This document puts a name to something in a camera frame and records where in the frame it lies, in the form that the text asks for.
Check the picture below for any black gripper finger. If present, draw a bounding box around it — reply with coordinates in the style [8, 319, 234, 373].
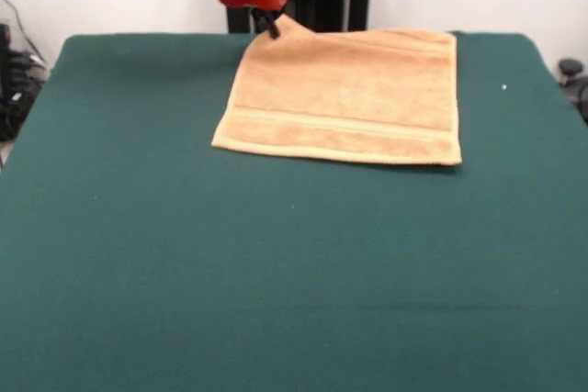
[254, 6, 283, 39]

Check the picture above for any tan terry towel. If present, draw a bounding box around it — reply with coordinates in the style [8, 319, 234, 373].
[210, 13, 463, 167]

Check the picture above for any dark green table cloth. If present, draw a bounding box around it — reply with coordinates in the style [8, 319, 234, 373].
[0, 32, 588, 392]

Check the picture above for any dark grey stand base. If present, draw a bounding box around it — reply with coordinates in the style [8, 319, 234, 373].
[0, 22, 50, 143]
[557, 57, 588, 126]

